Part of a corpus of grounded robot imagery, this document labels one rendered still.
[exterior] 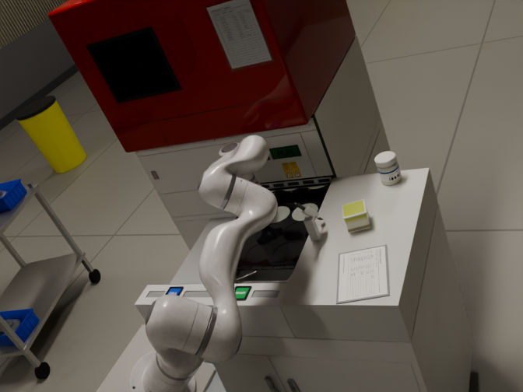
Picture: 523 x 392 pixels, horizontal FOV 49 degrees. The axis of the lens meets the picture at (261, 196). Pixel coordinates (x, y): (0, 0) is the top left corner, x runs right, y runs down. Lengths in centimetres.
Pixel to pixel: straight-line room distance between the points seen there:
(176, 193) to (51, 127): 367
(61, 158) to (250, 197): 471
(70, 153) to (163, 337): 487
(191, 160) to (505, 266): 159
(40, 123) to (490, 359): 465
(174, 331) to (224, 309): 13
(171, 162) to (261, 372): 92
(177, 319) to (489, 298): 182
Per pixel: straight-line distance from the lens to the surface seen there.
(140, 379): 174
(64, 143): 612
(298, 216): 212
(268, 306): 172
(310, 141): 206
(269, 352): 190
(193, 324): 138
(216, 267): 145
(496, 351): 268
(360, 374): 184
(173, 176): 243
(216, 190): 154
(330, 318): 167
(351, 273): 169
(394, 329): 164
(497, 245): 313
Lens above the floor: 207
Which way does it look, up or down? 30 degrees down
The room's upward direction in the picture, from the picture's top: 24 degrees counter-clockwise
